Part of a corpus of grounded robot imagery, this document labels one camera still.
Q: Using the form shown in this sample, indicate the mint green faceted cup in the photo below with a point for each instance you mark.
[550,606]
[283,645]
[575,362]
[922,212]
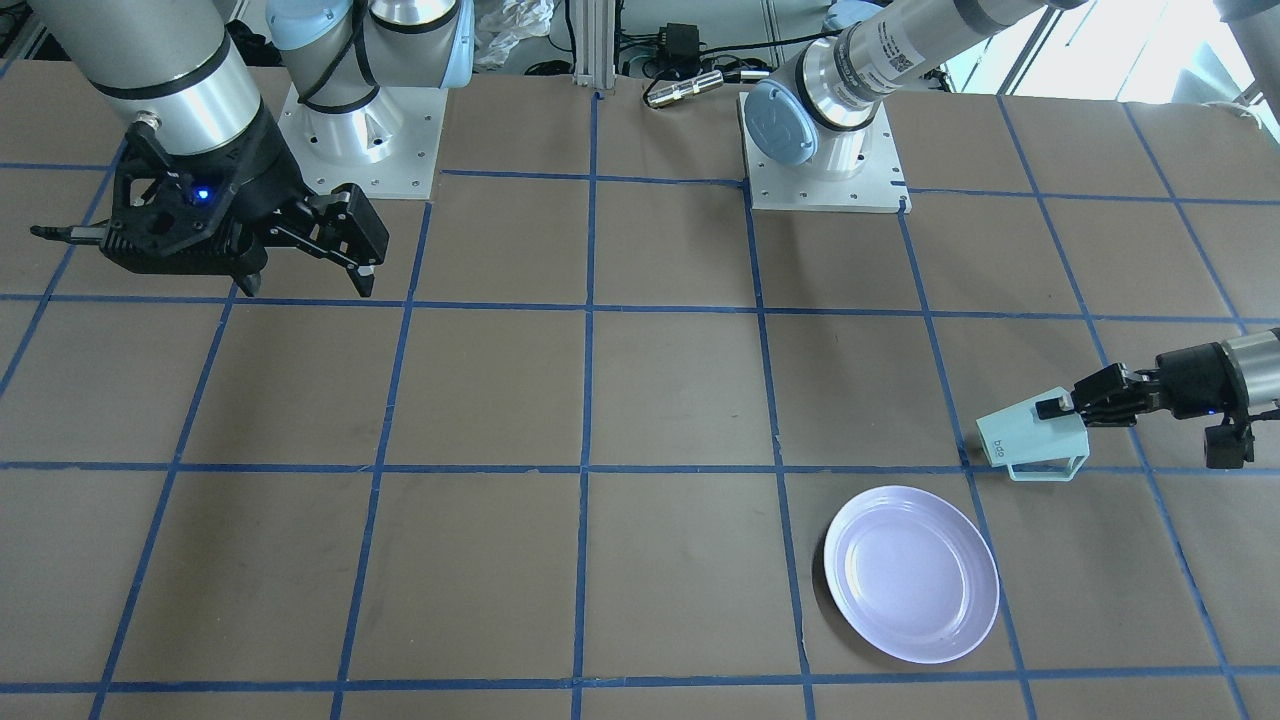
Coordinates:
[1041,438]

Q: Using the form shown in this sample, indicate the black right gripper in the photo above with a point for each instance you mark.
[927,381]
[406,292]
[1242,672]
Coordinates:
[268,186]

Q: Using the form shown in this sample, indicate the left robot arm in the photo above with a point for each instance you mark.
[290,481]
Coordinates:
[834,88]

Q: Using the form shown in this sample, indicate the lavender round plate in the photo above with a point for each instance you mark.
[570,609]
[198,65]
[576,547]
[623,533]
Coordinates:
[911,574]

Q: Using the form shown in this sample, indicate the silver cylinder connector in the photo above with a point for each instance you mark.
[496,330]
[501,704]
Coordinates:
[662,98]

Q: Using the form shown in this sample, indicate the aluminium frame post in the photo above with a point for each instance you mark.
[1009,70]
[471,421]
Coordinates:
[594,43]

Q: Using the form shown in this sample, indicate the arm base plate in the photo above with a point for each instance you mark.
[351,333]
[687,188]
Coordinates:
[858,172]
[389,148]

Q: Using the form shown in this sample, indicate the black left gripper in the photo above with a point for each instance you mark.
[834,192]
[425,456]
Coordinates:
[1188,378]

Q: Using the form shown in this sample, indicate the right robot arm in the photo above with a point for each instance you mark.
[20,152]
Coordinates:
[178,62]

